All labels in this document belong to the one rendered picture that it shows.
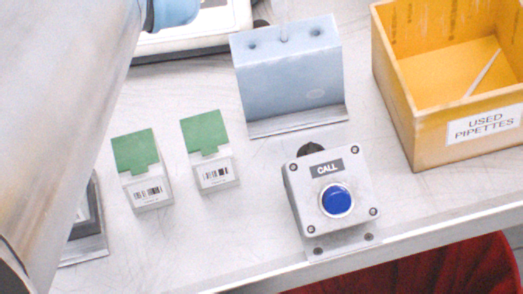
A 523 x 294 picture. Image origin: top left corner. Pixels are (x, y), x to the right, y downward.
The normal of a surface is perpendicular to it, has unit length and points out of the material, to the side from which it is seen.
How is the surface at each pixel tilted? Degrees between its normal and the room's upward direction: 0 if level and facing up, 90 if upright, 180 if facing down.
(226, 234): 0
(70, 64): 64
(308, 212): 30
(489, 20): 90
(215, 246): 0
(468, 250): 78
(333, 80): 90
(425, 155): 90
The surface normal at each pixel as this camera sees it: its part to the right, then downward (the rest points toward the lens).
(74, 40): 0.71, -0.61
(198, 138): -0.10, -0.54
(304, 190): 0.04, -0.07
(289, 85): 0.17, 0.82
